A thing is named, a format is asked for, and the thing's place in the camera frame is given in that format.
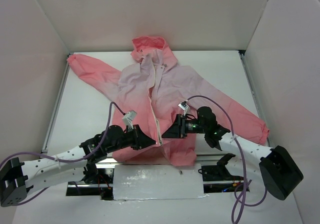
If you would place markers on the front aluminium table rail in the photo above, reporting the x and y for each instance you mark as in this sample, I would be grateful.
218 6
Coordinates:
159 159

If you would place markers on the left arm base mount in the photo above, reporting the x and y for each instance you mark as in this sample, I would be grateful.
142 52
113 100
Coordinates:
99 184

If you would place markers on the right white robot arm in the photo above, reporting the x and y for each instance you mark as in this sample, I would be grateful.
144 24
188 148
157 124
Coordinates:
274 167

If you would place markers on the white foil tape patch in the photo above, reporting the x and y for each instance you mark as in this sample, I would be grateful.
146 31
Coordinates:
148 182

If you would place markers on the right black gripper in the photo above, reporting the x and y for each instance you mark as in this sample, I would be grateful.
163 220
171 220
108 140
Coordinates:
180 126

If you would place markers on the right aluminium table rail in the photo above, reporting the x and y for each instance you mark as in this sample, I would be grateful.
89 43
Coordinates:
257 103

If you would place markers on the aluminium table rail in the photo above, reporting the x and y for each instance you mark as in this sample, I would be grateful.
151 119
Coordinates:
257 103
159 159
46 142

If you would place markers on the pink hooded zip jacket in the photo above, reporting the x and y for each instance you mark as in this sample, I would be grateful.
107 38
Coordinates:
153 87

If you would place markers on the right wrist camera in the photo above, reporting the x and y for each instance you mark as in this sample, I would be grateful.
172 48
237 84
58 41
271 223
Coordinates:
184 106

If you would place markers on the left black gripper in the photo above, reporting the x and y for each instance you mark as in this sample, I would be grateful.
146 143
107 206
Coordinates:
136 137

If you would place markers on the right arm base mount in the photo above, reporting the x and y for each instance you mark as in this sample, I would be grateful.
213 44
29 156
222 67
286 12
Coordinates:
217 179

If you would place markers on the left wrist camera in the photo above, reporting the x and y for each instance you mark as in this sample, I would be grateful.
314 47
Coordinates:
128 119

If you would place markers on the left aluminium table rail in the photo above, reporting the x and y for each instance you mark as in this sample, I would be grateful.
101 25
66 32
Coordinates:
46 142

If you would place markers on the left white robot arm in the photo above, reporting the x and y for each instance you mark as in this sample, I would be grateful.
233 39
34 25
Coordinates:
19 179

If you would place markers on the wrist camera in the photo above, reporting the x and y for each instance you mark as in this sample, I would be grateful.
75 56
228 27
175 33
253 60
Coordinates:
184 106
128 119

